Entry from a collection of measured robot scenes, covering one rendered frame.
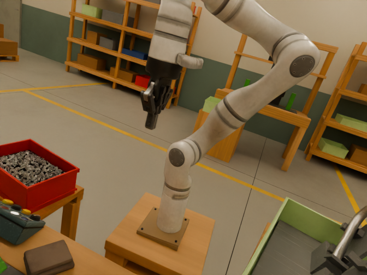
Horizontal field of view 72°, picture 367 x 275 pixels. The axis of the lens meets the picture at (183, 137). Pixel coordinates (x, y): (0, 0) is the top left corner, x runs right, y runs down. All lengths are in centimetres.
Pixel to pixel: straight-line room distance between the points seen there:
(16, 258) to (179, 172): 47
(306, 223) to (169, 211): 67
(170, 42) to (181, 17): 5
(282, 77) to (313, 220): 79
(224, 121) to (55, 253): 54
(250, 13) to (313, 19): 520
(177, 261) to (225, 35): 533
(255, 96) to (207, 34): 534
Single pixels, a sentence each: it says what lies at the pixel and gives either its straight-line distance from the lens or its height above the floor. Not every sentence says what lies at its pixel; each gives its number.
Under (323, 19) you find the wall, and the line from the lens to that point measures 578.
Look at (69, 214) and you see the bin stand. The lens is 124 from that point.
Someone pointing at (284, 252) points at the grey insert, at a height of 85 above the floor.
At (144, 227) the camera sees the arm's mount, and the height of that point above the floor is 87.
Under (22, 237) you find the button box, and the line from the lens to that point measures 82.
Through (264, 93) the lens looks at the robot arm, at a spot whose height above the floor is 142.
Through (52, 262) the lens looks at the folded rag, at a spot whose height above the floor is 93.
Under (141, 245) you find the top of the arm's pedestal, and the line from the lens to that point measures 90.
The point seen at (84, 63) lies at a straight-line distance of 697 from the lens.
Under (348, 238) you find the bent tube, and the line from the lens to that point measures 112.
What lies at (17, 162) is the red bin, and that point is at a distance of 118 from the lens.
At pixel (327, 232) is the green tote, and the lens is 130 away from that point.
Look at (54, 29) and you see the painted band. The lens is 841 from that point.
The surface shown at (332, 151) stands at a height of 32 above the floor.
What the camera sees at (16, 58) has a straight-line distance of 741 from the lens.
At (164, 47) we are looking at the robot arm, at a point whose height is 146.
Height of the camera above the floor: 149
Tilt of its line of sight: 21 degrees down
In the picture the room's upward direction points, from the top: 16 degrees clockwise
